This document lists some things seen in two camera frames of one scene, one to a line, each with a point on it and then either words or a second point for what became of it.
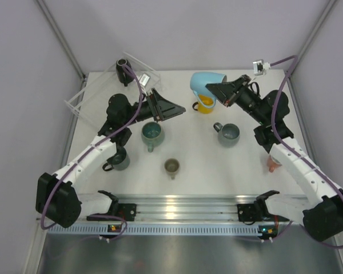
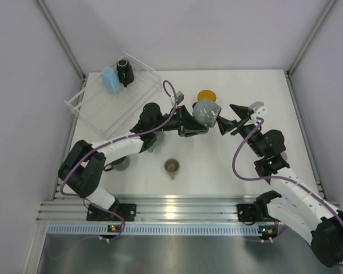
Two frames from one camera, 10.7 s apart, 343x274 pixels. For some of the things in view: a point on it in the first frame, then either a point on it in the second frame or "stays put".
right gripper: (226, 92) → (226, 125)
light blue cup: (198, 82) → (110, 79)
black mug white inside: (120, 72) stays put
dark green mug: (119, 161) stays put
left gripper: (160, 109) → (189, 126)
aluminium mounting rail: (196, 207) stays put
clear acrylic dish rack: (88, 103) stays put
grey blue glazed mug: (228, 134) → (206, 112)
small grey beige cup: (171, 166) stays put
